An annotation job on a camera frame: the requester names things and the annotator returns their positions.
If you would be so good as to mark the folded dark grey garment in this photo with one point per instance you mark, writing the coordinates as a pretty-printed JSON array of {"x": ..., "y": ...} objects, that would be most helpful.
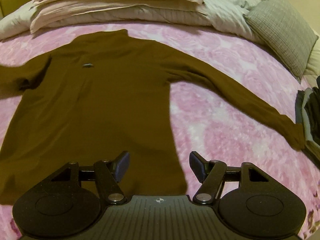
[{"x": 307, "y": 114}]

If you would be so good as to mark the light grey crumpled duvet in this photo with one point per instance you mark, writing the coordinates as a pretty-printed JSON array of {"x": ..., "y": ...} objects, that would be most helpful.
[{"x": 226, "y": 16}]

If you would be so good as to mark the brown long-sleeve shirt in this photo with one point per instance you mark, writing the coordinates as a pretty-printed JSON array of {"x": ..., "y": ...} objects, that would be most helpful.
[{"x": 105, "y": 93}]

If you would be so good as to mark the grey knitted cushion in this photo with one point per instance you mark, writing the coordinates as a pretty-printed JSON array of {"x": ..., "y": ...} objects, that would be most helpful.
[{"x": 285, "y": 31}]

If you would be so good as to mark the pink rose-pattern blanket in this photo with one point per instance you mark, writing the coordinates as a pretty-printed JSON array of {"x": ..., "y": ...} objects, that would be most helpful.
[{"x": 201, "y": 120}]

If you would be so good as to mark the folded pink-beige quilt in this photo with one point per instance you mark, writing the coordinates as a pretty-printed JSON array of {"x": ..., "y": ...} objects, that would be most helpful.
[{"x": 112, "y": 2}]

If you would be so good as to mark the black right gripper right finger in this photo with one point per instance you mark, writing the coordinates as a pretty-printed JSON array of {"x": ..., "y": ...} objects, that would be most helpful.
[{"x": 247, "y": 202}]

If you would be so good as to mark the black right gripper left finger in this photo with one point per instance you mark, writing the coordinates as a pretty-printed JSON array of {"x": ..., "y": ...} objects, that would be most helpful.
[{"x": 71, "y": 200}]

